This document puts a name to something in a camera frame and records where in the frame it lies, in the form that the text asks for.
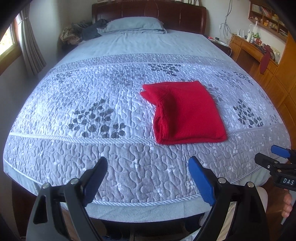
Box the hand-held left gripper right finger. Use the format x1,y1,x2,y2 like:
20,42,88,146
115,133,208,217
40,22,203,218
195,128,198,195
188,156,270,241

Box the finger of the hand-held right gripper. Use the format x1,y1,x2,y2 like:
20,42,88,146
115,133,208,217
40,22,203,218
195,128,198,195
271,145,296,163
254,152,282,173

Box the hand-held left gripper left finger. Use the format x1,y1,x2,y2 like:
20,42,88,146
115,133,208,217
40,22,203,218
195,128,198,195
29,156,109,241

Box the red knitted sweater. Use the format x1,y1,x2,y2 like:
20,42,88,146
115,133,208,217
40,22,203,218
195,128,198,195
140,80,227,145

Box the person's right hand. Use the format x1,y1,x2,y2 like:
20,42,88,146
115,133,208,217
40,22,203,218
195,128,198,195
282,192,293,218

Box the person's beige trouser leg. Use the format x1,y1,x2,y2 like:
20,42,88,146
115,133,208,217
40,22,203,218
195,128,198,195
200,186,269,241

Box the wooden desk with clutter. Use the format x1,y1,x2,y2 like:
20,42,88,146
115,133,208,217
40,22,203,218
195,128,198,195
230,35,296,144

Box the grey quilted leaf-print bedspread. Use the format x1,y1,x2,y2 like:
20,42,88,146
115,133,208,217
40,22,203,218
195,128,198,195
3,29,292,220

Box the dark red hanging cloth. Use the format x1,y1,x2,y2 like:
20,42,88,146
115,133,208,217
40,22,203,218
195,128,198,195
259,44,274,75

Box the dark wooden nightstand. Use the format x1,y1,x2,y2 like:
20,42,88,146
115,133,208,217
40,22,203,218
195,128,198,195
205,35,233,56

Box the dark blue cloth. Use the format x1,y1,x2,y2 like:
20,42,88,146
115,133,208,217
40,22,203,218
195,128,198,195
80,19,108,41

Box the grey curtain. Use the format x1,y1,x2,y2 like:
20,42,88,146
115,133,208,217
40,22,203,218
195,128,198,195
17,6,47,76

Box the light blue pillow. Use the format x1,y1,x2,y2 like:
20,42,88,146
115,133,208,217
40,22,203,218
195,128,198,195
97,17,167,35

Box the wooden-framed window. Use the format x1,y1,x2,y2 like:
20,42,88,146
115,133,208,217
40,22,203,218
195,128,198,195
0,20,23,77

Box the dark wooden headboard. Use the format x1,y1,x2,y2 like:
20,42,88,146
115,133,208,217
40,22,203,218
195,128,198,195
92,1,207,35

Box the wooden wall shelf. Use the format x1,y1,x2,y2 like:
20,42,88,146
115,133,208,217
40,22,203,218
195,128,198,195
248,0,289,43

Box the white wall cables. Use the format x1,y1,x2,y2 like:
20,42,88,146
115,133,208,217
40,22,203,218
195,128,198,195
218,0,234,42

